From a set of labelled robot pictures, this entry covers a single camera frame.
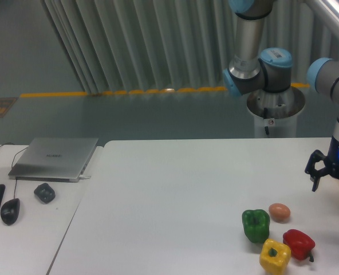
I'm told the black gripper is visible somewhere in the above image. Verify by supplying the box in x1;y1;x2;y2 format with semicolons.
305;137;339;192

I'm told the green bell pepper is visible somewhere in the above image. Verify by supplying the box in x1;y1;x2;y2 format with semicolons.
242;209;270;243

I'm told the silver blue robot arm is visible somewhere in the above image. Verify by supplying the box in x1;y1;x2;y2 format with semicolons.
223;1;339;190

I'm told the brown egg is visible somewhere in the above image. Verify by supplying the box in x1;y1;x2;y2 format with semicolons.
269;203;291;222

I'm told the red bell pepper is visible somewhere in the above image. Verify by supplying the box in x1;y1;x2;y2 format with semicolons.
283;229;316;262

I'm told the yellow bell pepper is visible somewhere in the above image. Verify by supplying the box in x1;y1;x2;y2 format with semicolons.
259;238;291;275

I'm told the silver closed laptop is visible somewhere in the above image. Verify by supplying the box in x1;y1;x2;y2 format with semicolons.
9;137;98;182

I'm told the small black gadget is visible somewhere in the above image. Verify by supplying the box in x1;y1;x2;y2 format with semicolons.
34;183;56;204

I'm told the black computer mouse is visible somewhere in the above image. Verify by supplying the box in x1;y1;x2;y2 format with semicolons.
1;198;21;226

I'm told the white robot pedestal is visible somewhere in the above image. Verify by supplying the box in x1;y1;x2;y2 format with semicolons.
246;87;306;138

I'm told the black pedestal cable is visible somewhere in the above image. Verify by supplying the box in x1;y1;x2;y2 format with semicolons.
262;107;270;136

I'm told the black mouse cable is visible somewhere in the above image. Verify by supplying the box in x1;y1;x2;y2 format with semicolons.
11;148;30;199

